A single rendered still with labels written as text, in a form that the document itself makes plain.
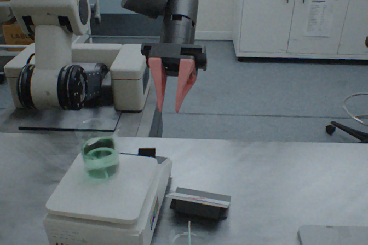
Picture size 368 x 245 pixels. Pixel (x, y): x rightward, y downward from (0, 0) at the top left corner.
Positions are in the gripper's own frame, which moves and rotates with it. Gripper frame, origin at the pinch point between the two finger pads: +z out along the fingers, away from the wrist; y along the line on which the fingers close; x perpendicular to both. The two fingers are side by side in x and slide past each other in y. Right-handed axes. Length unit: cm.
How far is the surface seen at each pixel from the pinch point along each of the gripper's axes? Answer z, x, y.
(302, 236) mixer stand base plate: 17.0, 2.6, 20.6
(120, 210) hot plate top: 16.4, -7.4, -2.9
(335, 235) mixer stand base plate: 16.4, 3.2, 25.2
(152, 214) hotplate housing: 16.2, -2.1, 0.1
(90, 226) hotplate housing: 18.6, -6.5, -6.6
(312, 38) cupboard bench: -137, 201, 71
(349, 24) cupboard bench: -147, 193, 97
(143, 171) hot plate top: 10.9, -2.8, -1.8
